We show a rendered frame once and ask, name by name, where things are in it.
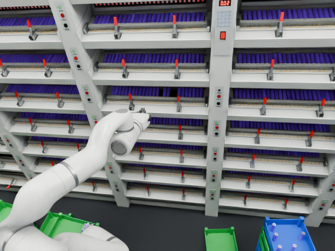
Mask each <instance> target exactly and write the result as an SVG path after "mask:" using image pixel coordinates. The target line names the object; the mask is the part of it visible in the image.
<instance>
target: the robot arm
mask: <svg viewBox="0 0 335 251"><path fill-rule="evenodd" d="M150 119H151V115H149V114H146V110H145V108H141V109H140V110H139V111H137V112H136V113H131V111H130V110H128V109H119V110H116V111H114V112H112V113H110V114H108V115H107V116H105V117H103V118H102V119H101V120H99V121H98V122H97V124H96V125H95V126H94V128H93V130H92V132H91V134H90V137H89V140H88V143H87V145H86V147H85V148H84V149H83V150H81V151H80V152H78V153H76V154H74V155H72V156H71V157H69V158H67V159H65V160H64V161H62V162H60V163H58V164H57V165H55V166H53V167H52V168H50V169H48V170H46V171H45V172H43V173H41V174H39V175H37V176H36V177H34V178H32V179H31V180H29V181H28V182H26V183H25V184H24V185H23V186H22V187H21V188H20V190H19V191H18V193H17V195H16V197H15V200H14V203H13V206H12V210H11V212H10V214H9V216H8V217H7V218H6V219H4V220H3V221H2V222H1V223H0V251H129V249H128V247H127V245H126V244H125V243H124V242H122V241H121V240H120V239H118V238H117V237H115V236H114V235H112V234H111V233H109V232H108V231H106V230H105V229H103V228H101V227H99V226H89V227H87V228H86V229H85V230H84V231H83V232H82V233H81V234H80V233H71V232H65V233H60V234H58V235H57V236H56V237H55V238H54V239H52V238H50V237H48V236H47V235H45V234H44V233H43V232H41V231H40V230H39V229H38V228H36V227H35V226H34V224H33V222H35V221H37V220H39V219H40V218H42V217H43V216H45V215H46V214H47V213H48V211H49V210H50V209H51V207H52V206H53V204H54V203H55V202H56V201H57V200H59V199H60V198H62V197H63V196H64V195H66V194H67V193H69V192H70V191H72V190H73V189H74V188H76V187H77V186H79V185H80V184H81V183H83V182H84V181H85V180H87V179H88V178H90V177H91V176H92V175H94V174H95V173H97V172H98V171H99V170H101V169H102V168H103V167H104V166H105V164H106V161H107V154H108V147H109V149H110V151H111V152H112V153H113V154H114V155H116V156H119V157H124V156H127V155H128V154H129V153H130V152H131V150H132V148H133V146H134V145H135V143H136V141H137V139H138V138H139V136H140V134H141V132H143V131H144V130H145V129H146V128H147V127H148V125H149V124H150V121H148V120H150ZM112 136H113V137H112Z"/></svg>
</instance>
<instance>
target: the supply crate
mask: <svg viewBox="0 0 335 251"><path fill-rule="evenodd" d="M304 220H305V218H304V216H300V217H299V219H270V218H269V217H265V220H264V223H263V227H264V230H265V234H266V237H267V240H268V244H269V247H270V251H276V249H277V247H278V245H281V246H282V248H281V251H290V249H291V247H292V245H293V244H296V245H297V247H296V249H295V251H316V249H315V246H314V244H313V242H312V239H311V237H310V235H309V232H308V230H307V228H306V225H305V223H304ZM273 223H275V224H276V227H275V229H274V232H271V231H270V229H271V226H272V224H273ZM302 232H305V233H306V234H305V236H304V238H303V240H302V241H300V240H299V237H300V235H301V233H302ZM274 233H278V237H277V239H276V241H275V242H273V241H272V239H273V236H274Z"/></svg>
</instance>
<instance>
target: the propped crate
mask: <svg viewBox="0 0 335 251"><path fill-rule="evenodd" d="M85 223H89V224H90V225H91V224H93V225H94V226H99V223H96V224H94V223H91V222H88V221H84V220H80V219H77V218H73V217H69V216H66V215H63V214H62V213H59V217H58V218H57V220H56V222H55V224H54V226H53V228H52V229H51V231H50V233H49V235H48V237H50V238H52V239H54V238H55V237H56V236H57V235H58V234H60V233H65V232H71V233H80V234H81V233H82V228H83V226H84V224H85Z"/></svg>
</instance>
